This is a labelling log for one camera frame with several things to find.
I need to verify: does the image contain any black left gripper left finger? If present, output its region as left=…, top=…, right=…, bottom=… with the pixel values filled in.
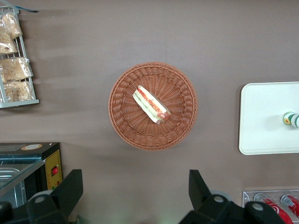
left=26, top=169, right=84, bottom=224

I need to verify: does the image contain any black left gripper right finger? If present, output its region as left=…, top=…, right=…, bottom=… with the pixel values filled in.
left=178, top=169, right=245, bottom=224

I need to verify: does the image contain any green white gum bottle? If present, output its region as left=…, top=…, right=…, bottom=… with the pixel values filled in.
left=282, top=111, right=299, bottom=128

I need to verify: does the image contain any cream plastic tray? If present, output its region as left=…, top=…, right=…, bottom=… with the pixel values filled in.
left=238, top=81, right=299, bottom=155

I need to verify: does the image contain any clear acrylic bottle rack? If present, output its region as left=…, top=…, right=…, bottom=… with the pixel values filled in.
left=242, top=190, right=299, bottom=224

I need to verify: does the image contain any round brown wicker basket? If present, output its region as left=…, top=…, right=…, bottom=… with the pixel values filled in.
left=107, top=61, right=199, bottom=151

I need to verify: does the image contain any wrapped triangle sandwich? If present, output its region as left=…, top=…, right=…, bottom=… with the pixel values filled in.
left=132, top=84, right=171, bottom=125

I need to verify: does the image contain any clear bag of snacks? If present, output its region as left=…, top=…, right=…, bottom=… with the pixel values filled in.
left=1, top=12, right=23, bottom=39
left=0, top=30, right=19, bottom=55
left=0, top=56, right=34, bottom=83
left=2, top=80, right=33, bottom=103

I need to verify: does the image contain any blue tape strip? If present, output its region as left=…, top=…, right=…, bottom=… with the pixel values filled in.
left=17, top=7, right=40, bottom=14

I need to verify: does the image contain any grey wire rack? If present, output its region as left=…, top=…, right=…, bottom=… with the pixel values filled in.
left=0, top=6, right=40, bottom=109

